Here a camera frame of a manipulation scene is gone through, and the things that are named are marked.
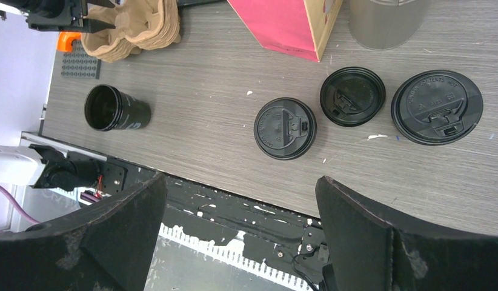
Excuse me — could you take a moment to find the brown cardboard cup carrier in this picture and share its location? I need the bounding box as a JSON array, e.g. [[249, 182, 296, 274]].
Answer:
[[81, 0, 181, 62]]

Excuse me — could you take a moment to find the cup of white paper straws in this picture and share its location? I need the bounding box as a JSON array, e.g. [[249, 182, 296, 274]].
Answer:
[[349, 0, 431, 50]]

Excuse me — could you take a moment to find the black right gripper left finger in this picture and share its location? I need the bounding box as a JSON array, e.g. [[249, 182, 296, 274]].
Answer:
[[0, 174, 167, 290]]

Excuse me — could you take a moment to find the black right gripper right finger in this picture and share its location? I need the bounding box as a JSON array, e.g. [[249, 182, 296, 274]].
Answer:
[[315, 176, 498, 290]]

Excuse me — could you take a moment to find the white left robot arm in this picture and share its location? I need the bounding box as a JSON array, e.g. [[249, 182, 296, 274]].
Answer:
[[0, 0, 116, 191]]

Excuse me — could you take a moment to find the pink paper bag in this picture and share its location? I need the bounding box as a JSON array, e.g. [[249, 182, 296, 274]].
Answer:
[[228, 0, 343, 62]]

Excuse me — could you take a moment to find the orange curved block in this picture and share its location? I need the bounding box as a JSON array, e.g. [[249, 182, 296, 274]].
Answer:
[[56, 32, 81, 53]]

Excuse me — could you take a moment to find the black coffee cup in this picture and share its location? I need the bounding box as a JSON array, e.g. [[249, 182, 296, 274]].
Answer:
[[84, 84, 151, 132], [253, 97, 317, 161], [390, 70, 484, 146]]

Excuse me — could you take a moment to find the grey building baseplate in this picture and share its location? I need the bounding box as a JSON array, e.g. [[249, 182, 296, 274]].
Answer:
[[61, 39, 101, 79]]

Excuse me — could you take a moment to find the black plastic cup lid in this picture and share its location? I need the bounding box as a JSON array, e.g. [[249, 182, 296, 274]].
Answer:
[[253, 97, 317, 161]]

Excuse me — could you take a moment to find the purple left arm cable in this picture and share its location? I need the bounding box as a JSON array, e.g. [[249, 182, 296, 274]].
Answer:
[[0, 182, 40, 226]]

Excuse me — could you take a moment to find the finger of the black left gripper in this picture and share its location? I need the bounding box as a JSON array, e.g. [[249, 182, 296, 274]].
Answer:
[[82, 18, 116, 33]]

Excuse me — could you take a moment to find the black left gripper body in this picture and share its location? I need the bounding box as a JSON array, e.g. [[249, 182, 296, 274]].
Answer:
[[0, 0, 89, 32]]

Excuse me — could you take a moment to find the stack of black lids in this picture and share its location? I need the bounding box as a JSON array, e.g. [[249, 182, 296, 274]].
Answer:
[[319, 67, 386, 127]]

